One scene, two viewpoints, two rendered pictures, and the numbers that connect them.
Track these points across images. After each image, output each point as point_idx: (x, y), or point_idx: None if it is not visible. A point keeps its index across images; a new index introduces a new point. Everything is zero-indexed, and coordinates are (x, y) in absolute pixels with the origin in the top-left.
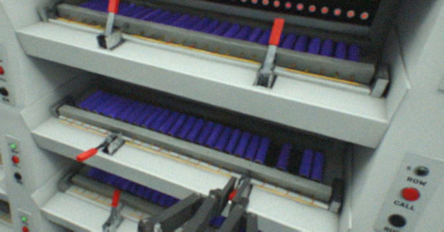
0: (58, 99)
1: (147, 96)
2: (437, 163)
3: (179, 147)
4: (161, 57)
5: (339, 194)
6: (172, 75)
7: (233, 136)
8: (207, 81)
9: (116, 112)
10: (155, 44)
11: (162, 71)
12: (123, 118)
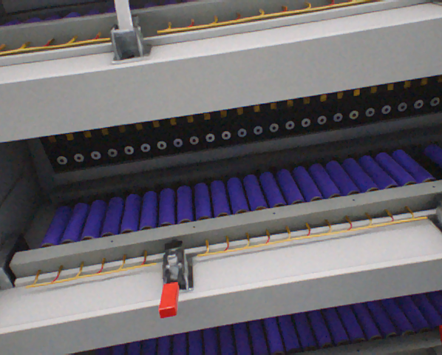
0: None
1: (164, 177)
2: None
3: (302, 216)
4: (250, 38)
5: None
6: (302, 51)
7: (355, 168)
8: (380, 33)
9: (133, 220)
10: (217, 28)
11: (281, 50)
12: (154, 224)
